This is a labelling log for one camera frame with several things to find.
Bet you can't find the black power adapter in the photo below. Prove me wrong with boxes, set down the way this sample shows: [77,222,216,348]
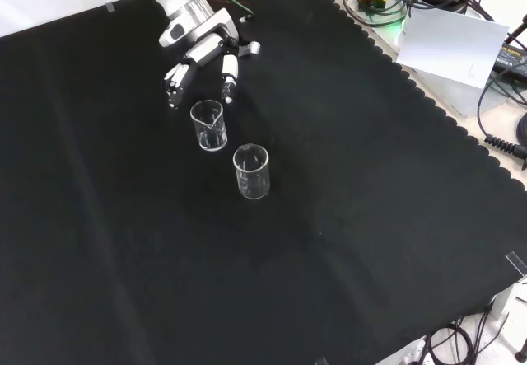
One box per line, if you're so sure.
[493,41,527,74]

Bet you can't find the black tripod pole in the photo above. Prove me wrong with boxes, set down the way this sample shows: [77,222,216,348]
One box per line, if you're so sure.
[505,13,527,47]

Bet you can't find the white power strip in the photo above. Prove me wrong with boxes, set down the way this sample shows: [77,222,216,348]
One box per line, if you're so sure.
[382,338,429,365]

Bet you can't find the black floor cables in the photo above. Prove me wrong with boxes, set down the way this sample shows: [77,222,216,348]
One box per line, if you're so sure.
[422,311,495,365]

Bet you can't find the white metal bracket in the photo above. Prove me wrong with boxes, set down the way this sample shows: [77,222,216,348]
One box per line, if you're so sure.
[492,276,527,356]

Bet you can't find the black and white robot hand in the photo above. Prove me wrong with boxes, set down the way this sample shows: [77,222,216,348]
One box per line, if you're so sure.
[158,7,262,110]

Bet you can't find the black bench cloth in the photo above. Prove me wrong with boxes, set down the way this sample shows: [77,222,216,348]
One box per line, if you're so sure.
[0,0,527,365]

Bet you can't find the pale board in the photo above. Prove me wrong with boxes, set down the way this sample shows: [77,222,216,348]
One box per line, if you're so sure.
[395,7,511,90]

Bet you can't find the clear glass beaker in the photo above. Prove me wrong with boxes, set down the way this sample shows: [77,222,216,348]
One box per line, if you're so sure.
[231,143,271,200]
[189,98,229,152]

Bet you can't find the black coiled cable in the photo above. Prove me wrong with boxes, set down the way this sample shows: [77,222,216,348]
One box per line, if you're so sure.
[476,72,527,161]

